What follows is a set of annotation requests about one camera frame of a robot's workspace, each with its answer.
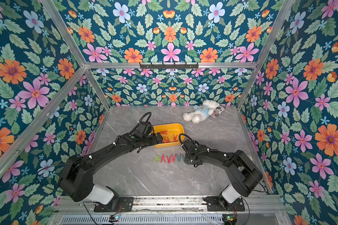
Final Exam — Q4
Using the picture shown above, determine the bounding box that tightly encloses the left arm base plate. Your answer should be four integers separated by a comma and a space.
94, 196, 134, 212

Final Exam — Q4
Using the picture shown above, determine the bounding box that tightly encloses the pile of clothespins in box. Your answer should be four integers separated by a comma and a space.
160, 130, 179, 143

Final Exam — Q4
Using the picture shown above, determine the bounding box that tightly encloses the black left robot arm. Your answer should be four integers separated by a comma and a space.
58, 122, 163, 205

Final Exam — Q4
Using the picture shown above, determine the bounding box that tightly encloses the black hook rail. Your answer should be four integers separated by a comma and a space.
139, 62, 199, 70

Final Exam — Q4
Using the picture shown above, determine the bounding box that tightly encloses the patterned pouch near bear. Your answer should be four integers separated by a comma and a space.
210, 106, 225, 118

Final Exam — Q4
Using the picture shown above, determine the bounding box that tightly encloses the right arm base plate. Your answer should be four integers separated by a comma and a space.
203, 196, 245, 212

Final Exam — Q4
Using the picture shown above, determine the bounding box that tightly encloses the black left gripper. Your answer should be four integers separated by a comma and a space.
140, 132, 165, 148

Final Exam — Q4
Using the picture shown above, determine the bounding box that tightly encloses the aluminium front rail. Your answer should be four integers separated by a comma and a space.
54, 195, 286, 214

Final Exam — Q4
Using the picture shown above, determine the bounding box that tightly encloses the white teddy bear blue shirt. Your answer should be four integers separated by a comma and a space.
183, 100, 220, 124

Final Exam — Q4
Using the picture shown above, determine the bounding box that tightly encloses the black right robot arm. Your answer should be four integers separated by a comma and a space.
180, 139, 263, 207

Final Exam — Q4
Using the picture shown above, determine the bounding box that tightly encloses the yellow plastic storage box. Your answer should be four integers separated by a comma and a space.
154, 123, 185, 148

